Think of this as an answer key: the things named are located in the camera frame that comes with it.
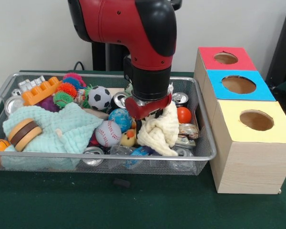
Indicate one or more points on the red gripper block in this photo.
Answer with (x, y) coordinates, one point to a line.
(138, 111)

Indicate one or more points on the cream yellow cloth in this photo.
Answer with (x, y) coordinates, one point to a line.
(162, 133)

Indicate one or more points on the white baseball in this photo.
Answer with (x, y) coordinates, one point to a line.
(109, 133)

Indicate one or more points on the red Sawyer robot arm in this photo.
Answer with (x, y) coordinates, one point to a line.
(124, 23)

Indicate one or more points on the wooden box with three holes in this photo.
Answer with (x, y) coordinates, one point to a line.
(252, 162)

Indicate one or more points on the shallow mesh bin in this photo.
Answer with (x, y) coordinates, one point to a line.
(38, 167)

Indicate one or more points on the yellow plush duck toy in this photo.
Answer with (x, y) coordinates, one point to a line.
(128, 138)

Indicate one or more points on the blue globe ball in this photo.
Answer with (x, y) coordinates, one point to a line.
(120, 118)

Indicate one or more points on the red ball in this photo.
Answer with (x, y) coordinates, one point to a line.
(184, 115)

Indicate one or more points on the small soccer ball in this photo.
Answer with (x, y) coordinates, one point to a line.
(99, 97)

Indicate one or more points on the mint green cloth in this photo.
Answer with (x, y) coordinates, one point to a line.
(69, 128)

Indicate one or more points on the dark green table cloth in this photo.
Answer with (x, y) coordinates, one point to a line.
(109, 202)

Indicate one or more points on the orange toy brick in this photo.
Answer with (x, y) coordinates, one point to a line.
(38, 93)

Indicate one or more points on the toy hamburger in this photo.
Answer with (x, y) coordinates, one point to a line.
(25, 134)

